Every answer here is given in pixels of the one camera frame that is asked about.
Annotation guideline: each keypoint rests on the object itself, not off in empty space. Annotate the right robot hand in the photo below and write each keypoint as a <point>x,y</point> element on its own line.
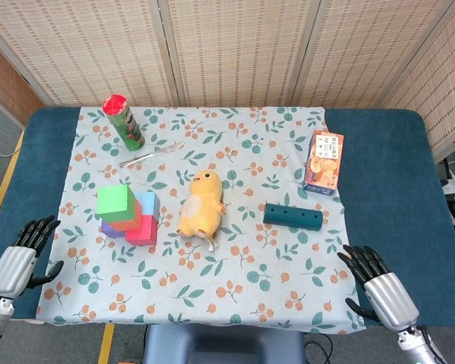
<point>392,303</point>

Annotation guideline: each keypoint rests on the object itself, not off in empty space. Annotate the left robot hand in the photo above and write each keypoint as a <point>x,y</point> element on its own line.
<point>13,267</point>

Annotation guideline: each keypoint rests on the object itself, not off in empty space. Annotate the purple foam block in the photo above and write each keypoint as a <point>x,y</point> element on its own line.
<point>110,231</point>

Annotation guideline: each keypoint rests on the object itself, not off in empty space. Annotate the green foam cube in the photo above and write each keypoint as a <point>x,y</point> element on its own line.
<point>115,203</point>

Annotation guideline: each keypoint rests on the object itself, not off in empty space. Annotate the orange foam cube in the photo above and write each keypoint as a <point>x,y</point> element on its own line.
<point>130,224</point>

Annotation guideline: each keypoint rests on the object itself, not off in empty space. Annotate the pink foam cube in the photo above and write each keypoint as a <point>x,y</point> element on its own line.
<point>142,231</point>

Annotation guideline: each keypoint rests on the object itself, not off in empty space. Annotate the yellow plush duck toy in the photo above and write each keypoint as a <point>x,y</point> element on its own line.
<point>201,204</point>

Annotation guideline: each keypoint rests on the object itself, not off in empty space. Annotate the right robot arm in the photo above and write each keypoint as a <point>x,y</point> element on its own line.
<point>417,347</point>

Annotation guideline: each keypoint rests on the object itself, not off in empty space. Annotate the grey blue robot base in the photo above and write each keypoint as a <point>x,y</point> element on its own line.
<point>223,345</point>

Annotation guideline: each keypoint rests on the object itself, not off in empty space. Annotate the light blue foam cube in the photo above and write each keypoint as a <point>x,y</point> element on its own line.
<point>149,204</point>

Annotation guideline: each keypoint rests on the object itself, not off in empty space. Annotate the teal cylinder with holes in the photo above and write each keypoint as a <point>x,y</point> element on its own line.
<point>292,216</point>

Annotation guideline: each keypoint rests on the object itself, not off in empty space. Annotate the floral print tablecloth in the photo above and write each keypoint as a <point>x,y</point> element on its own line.
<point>250,273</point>

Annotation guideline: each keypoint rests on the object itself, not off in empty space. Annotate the orange blue snack box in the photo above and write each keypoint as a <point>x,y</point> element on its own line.
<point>322,163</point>

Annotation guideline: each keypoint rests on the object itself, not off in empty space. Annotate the silver table knife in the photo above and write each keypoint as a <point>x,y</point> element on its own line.
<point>151,153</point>

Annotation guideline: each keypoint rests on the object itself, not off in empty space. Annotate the green chips can red lid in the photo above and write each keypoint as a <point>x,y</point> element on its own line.
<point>127,125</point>

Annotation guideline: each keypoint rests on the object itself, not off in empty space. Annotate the beige woven folding screen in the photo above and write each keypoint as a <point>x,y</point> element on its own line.
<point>231,49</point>

